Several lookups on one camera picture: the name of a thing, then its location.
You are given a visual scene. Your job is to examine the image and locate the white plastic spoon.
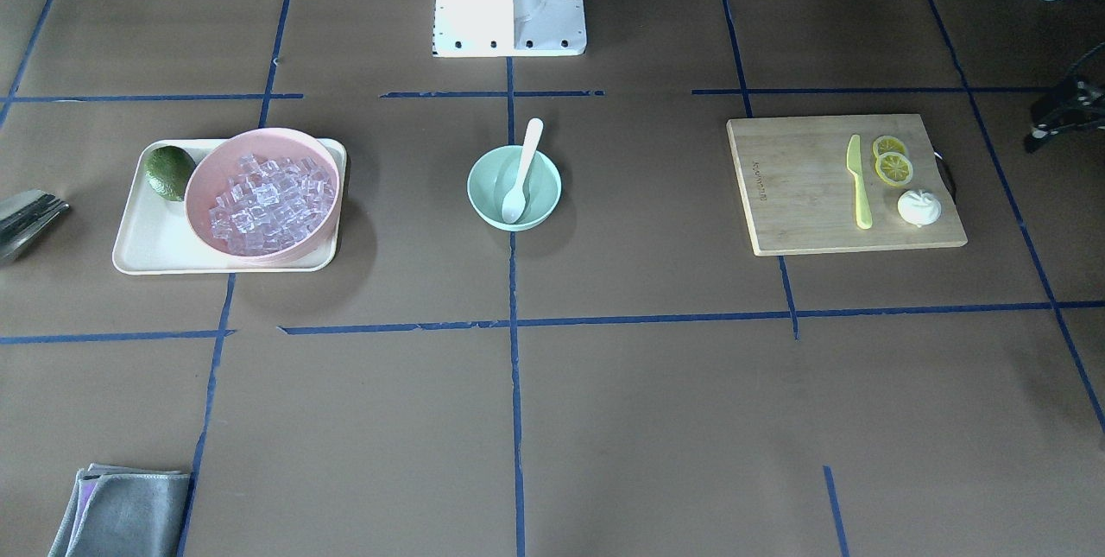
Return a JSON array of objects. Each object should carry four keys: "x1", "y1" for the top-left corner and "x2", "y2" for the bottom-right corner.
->
[{"x1": 501, "y1": 117, "x2": 544, "y2": 224}]

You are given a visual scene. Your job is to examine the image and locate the clear ice cubes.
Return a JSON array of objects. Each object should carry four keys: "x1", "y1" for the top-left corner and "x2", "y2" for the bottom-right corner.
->
[{"x1": 206, "y1": 153, "x2": 337, "y2": 258}]

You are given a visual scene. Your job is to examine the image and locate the mint green bowl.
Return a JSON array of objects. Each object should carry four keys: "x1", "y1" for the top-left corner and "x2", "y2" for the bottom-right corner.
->
[{"x1": 466, "y1": 145, "x2": 564, "y2": 231}]

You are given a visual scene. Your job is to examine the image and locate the pink bowl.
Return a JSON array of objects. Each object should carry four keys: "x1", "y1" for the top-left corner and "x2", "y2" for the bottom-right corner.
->
[{"x1": 183, "y1": 128, "x2": 346, "y2": 271}]

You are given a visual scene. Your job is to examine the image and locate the wooden cutting board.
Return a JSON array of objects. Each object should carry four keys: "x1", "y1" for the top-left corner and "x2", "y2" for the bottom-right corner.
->
[{"x1": 726, "y1": 115, "x2": 968, "y2": 256}]

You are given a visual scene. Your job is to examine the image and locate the yellow plastic knife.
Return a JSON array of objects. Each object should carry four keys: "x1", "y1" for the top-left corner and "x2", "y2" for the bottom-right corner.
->
[{"x1": 845, "y1": 135, "x2": 873, "y2": 230}]

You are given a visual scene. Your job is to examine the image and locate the upper lemon slice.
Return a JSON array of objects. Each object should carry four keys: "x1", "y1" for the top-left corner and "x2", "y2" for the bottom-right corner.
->
[{"x1": 872, "y1": 135, "x2": 909, "y2": 158}]

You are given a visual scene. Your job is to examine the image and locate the white garlic bulb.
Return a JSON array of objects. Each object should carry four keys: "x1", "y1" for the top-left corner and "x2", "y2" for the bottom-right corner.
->
[{"x1": 897, "y1": 188, "x2": 943, "y2": 227}]

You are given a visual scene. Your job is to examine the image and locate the green avocado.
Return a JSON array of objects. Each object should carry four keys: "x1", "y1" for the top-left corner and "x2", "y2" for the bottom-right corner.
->
[{"x1": 143, "y1": 145, "x2": 197, "y2": 202}]

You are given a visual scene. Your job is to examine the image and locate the cream plastic tray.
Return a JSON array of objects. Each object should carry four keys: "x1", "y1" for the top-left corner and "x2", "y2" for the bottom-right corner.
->
[{"x1": 113, "y1": 137, "x2": 343, "y2": 276}]

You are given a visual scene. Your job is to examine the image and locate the grey folded cloth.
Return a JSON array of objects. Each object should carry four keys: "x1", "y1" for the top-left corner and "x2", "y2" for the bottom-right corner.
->
[{"x1": 48, "y1": 463, "x2": 191, "y2": 556}]

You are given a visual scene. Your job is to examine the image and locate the black camera clamp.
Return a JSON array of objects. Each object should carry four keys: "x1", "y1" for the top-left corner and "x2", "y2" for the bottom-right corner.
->
[{"x1": 1025, "y1": 74, "x2": 1104, "y2": 153}]

